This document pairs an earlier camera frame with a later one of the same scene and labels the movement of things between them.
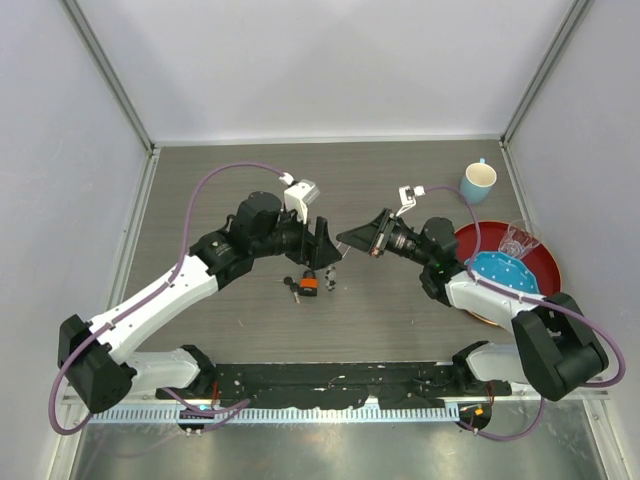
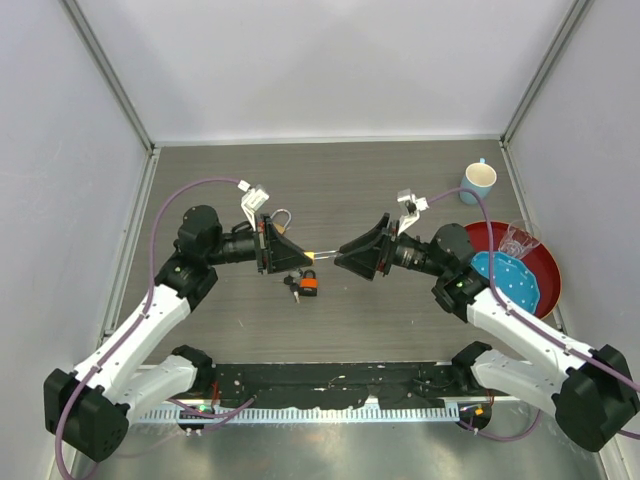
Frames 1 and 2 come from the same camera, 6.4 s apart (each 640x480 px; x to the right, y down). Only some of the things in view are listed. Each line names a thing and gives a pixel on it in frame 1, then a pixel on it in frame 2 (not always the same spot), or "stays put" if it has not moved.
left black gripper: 314,251 -> 279,253
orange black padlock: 308,284 stays put
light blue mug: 477,181 stays put
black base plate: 338,384 stays put
